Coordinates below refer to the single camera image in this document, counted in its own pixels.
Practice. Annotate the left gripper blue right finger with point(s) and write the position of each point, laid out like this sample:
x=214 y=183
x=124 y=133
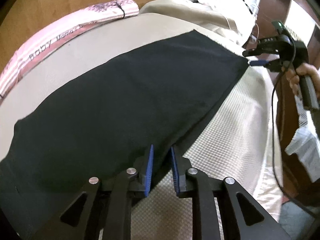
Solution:
x=180 y=167

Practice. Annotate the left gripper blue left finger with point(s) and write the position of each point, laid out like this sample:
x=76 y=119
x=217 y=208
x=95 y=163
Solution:
x=145 y=173

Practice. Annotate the black pants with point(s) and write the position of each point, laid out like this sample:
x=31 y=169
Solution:
x=161 y=94

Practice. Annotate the right hand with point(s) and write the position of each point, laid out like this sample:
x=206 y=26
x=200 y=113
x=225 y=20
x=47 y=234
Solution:
x=293 y=75

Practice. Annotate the beige folded blanket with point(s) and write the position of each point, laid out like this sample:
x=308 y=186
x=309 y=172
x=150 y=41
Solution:
x=233 y=24

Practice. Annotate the beige textured bed mattress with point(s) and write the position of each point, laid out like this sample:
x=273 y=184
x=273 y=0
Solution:
x=237 y=142

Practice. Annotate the dark wooden furniture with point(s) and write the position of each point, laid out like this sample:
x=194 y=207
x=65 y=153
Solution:
x=297 y=182

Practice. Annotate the pink striped long pillow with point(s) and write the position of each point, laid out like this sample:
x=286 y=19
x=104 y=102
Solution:
x=58 y=33

